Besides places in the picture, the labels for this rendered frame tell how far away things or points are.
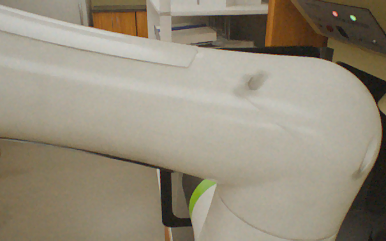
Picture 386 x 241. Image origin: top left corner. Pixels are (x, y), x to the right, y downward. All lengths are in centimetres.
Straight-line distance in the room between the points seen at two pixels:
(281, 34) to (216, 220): 49
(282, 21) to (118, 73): 52
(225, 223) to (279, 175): 7
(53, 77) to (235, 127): 12
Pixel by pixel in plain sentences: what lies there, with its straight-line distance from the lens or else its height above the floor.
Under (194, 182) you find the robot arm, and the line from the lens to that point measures 37.
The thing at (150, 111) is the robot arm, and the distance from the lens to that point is 21.
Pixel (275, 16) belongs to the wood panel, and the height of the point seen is 144.
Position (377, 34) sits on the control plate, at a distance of 48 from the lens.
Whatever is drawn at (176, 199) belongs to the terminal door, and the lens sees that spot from 75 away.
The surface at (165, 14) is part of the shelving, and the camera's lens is 144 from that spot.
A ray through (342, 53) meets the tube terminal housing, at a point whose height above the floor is 138.
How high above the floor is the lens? 152
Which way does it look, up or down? 24 degrees down
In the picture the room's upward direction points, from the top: straight up
